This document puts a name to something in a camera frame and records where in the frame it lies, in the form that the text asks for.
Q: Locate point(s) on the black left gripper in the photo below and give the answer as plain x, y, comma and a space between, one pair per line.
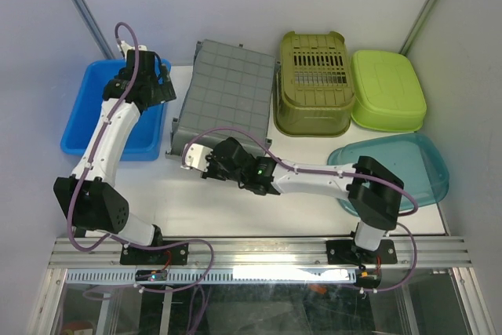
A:
165, 91

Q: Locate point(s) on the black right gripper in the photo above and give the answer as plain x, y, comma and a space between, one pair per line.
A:
209, 172

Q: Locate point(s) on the blue plastic tub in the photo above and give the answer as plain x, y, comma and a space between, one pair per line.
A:
145, 139

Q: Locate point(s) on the grey plastic crate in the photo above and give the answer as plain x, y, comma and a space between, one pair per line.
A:
231, 86

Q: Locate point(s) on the olive green slotted basket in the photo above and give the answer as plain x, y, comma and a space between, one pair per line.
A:
314, 93

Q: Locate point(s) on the lime green plastic basin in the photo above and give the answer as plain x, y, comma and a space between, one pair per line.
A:
388, 94

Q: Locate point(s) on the teal transparent tub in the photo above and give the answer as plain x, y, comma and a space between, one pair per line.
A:
412, 157

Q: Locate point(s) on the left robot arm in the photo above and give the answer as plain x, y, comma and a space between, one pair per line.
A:
88, 197

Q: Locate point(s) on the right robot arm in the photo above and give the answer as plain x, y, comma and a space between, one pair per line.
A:
373, 191

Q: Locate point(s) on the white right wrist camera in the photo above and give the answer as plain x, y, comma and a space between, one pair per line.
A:
194, 157

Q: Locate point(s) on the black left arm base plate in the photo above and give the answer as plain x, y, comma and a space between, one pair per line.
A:
156, 255

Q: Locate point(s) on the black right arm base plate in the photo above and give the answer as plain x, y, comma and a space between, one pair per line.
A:
344, 251

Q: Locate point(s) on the left aluminium corner post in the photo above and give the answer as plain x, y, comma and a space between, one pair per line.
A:
96, 33

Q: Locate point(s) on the aluminium corner post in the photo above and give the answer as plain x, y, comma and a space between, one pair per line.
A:
96, 33
418, 25

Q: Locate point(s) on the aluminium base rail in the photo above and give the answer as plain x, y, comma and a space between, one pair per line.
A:
429, 252

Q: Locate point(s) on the white slotted cable duct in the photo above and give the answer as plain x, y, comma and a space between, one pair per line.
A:
237, 275

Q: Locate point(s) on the right aluminium corner post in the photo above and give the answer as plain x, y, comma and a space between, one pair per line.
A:
418, 25

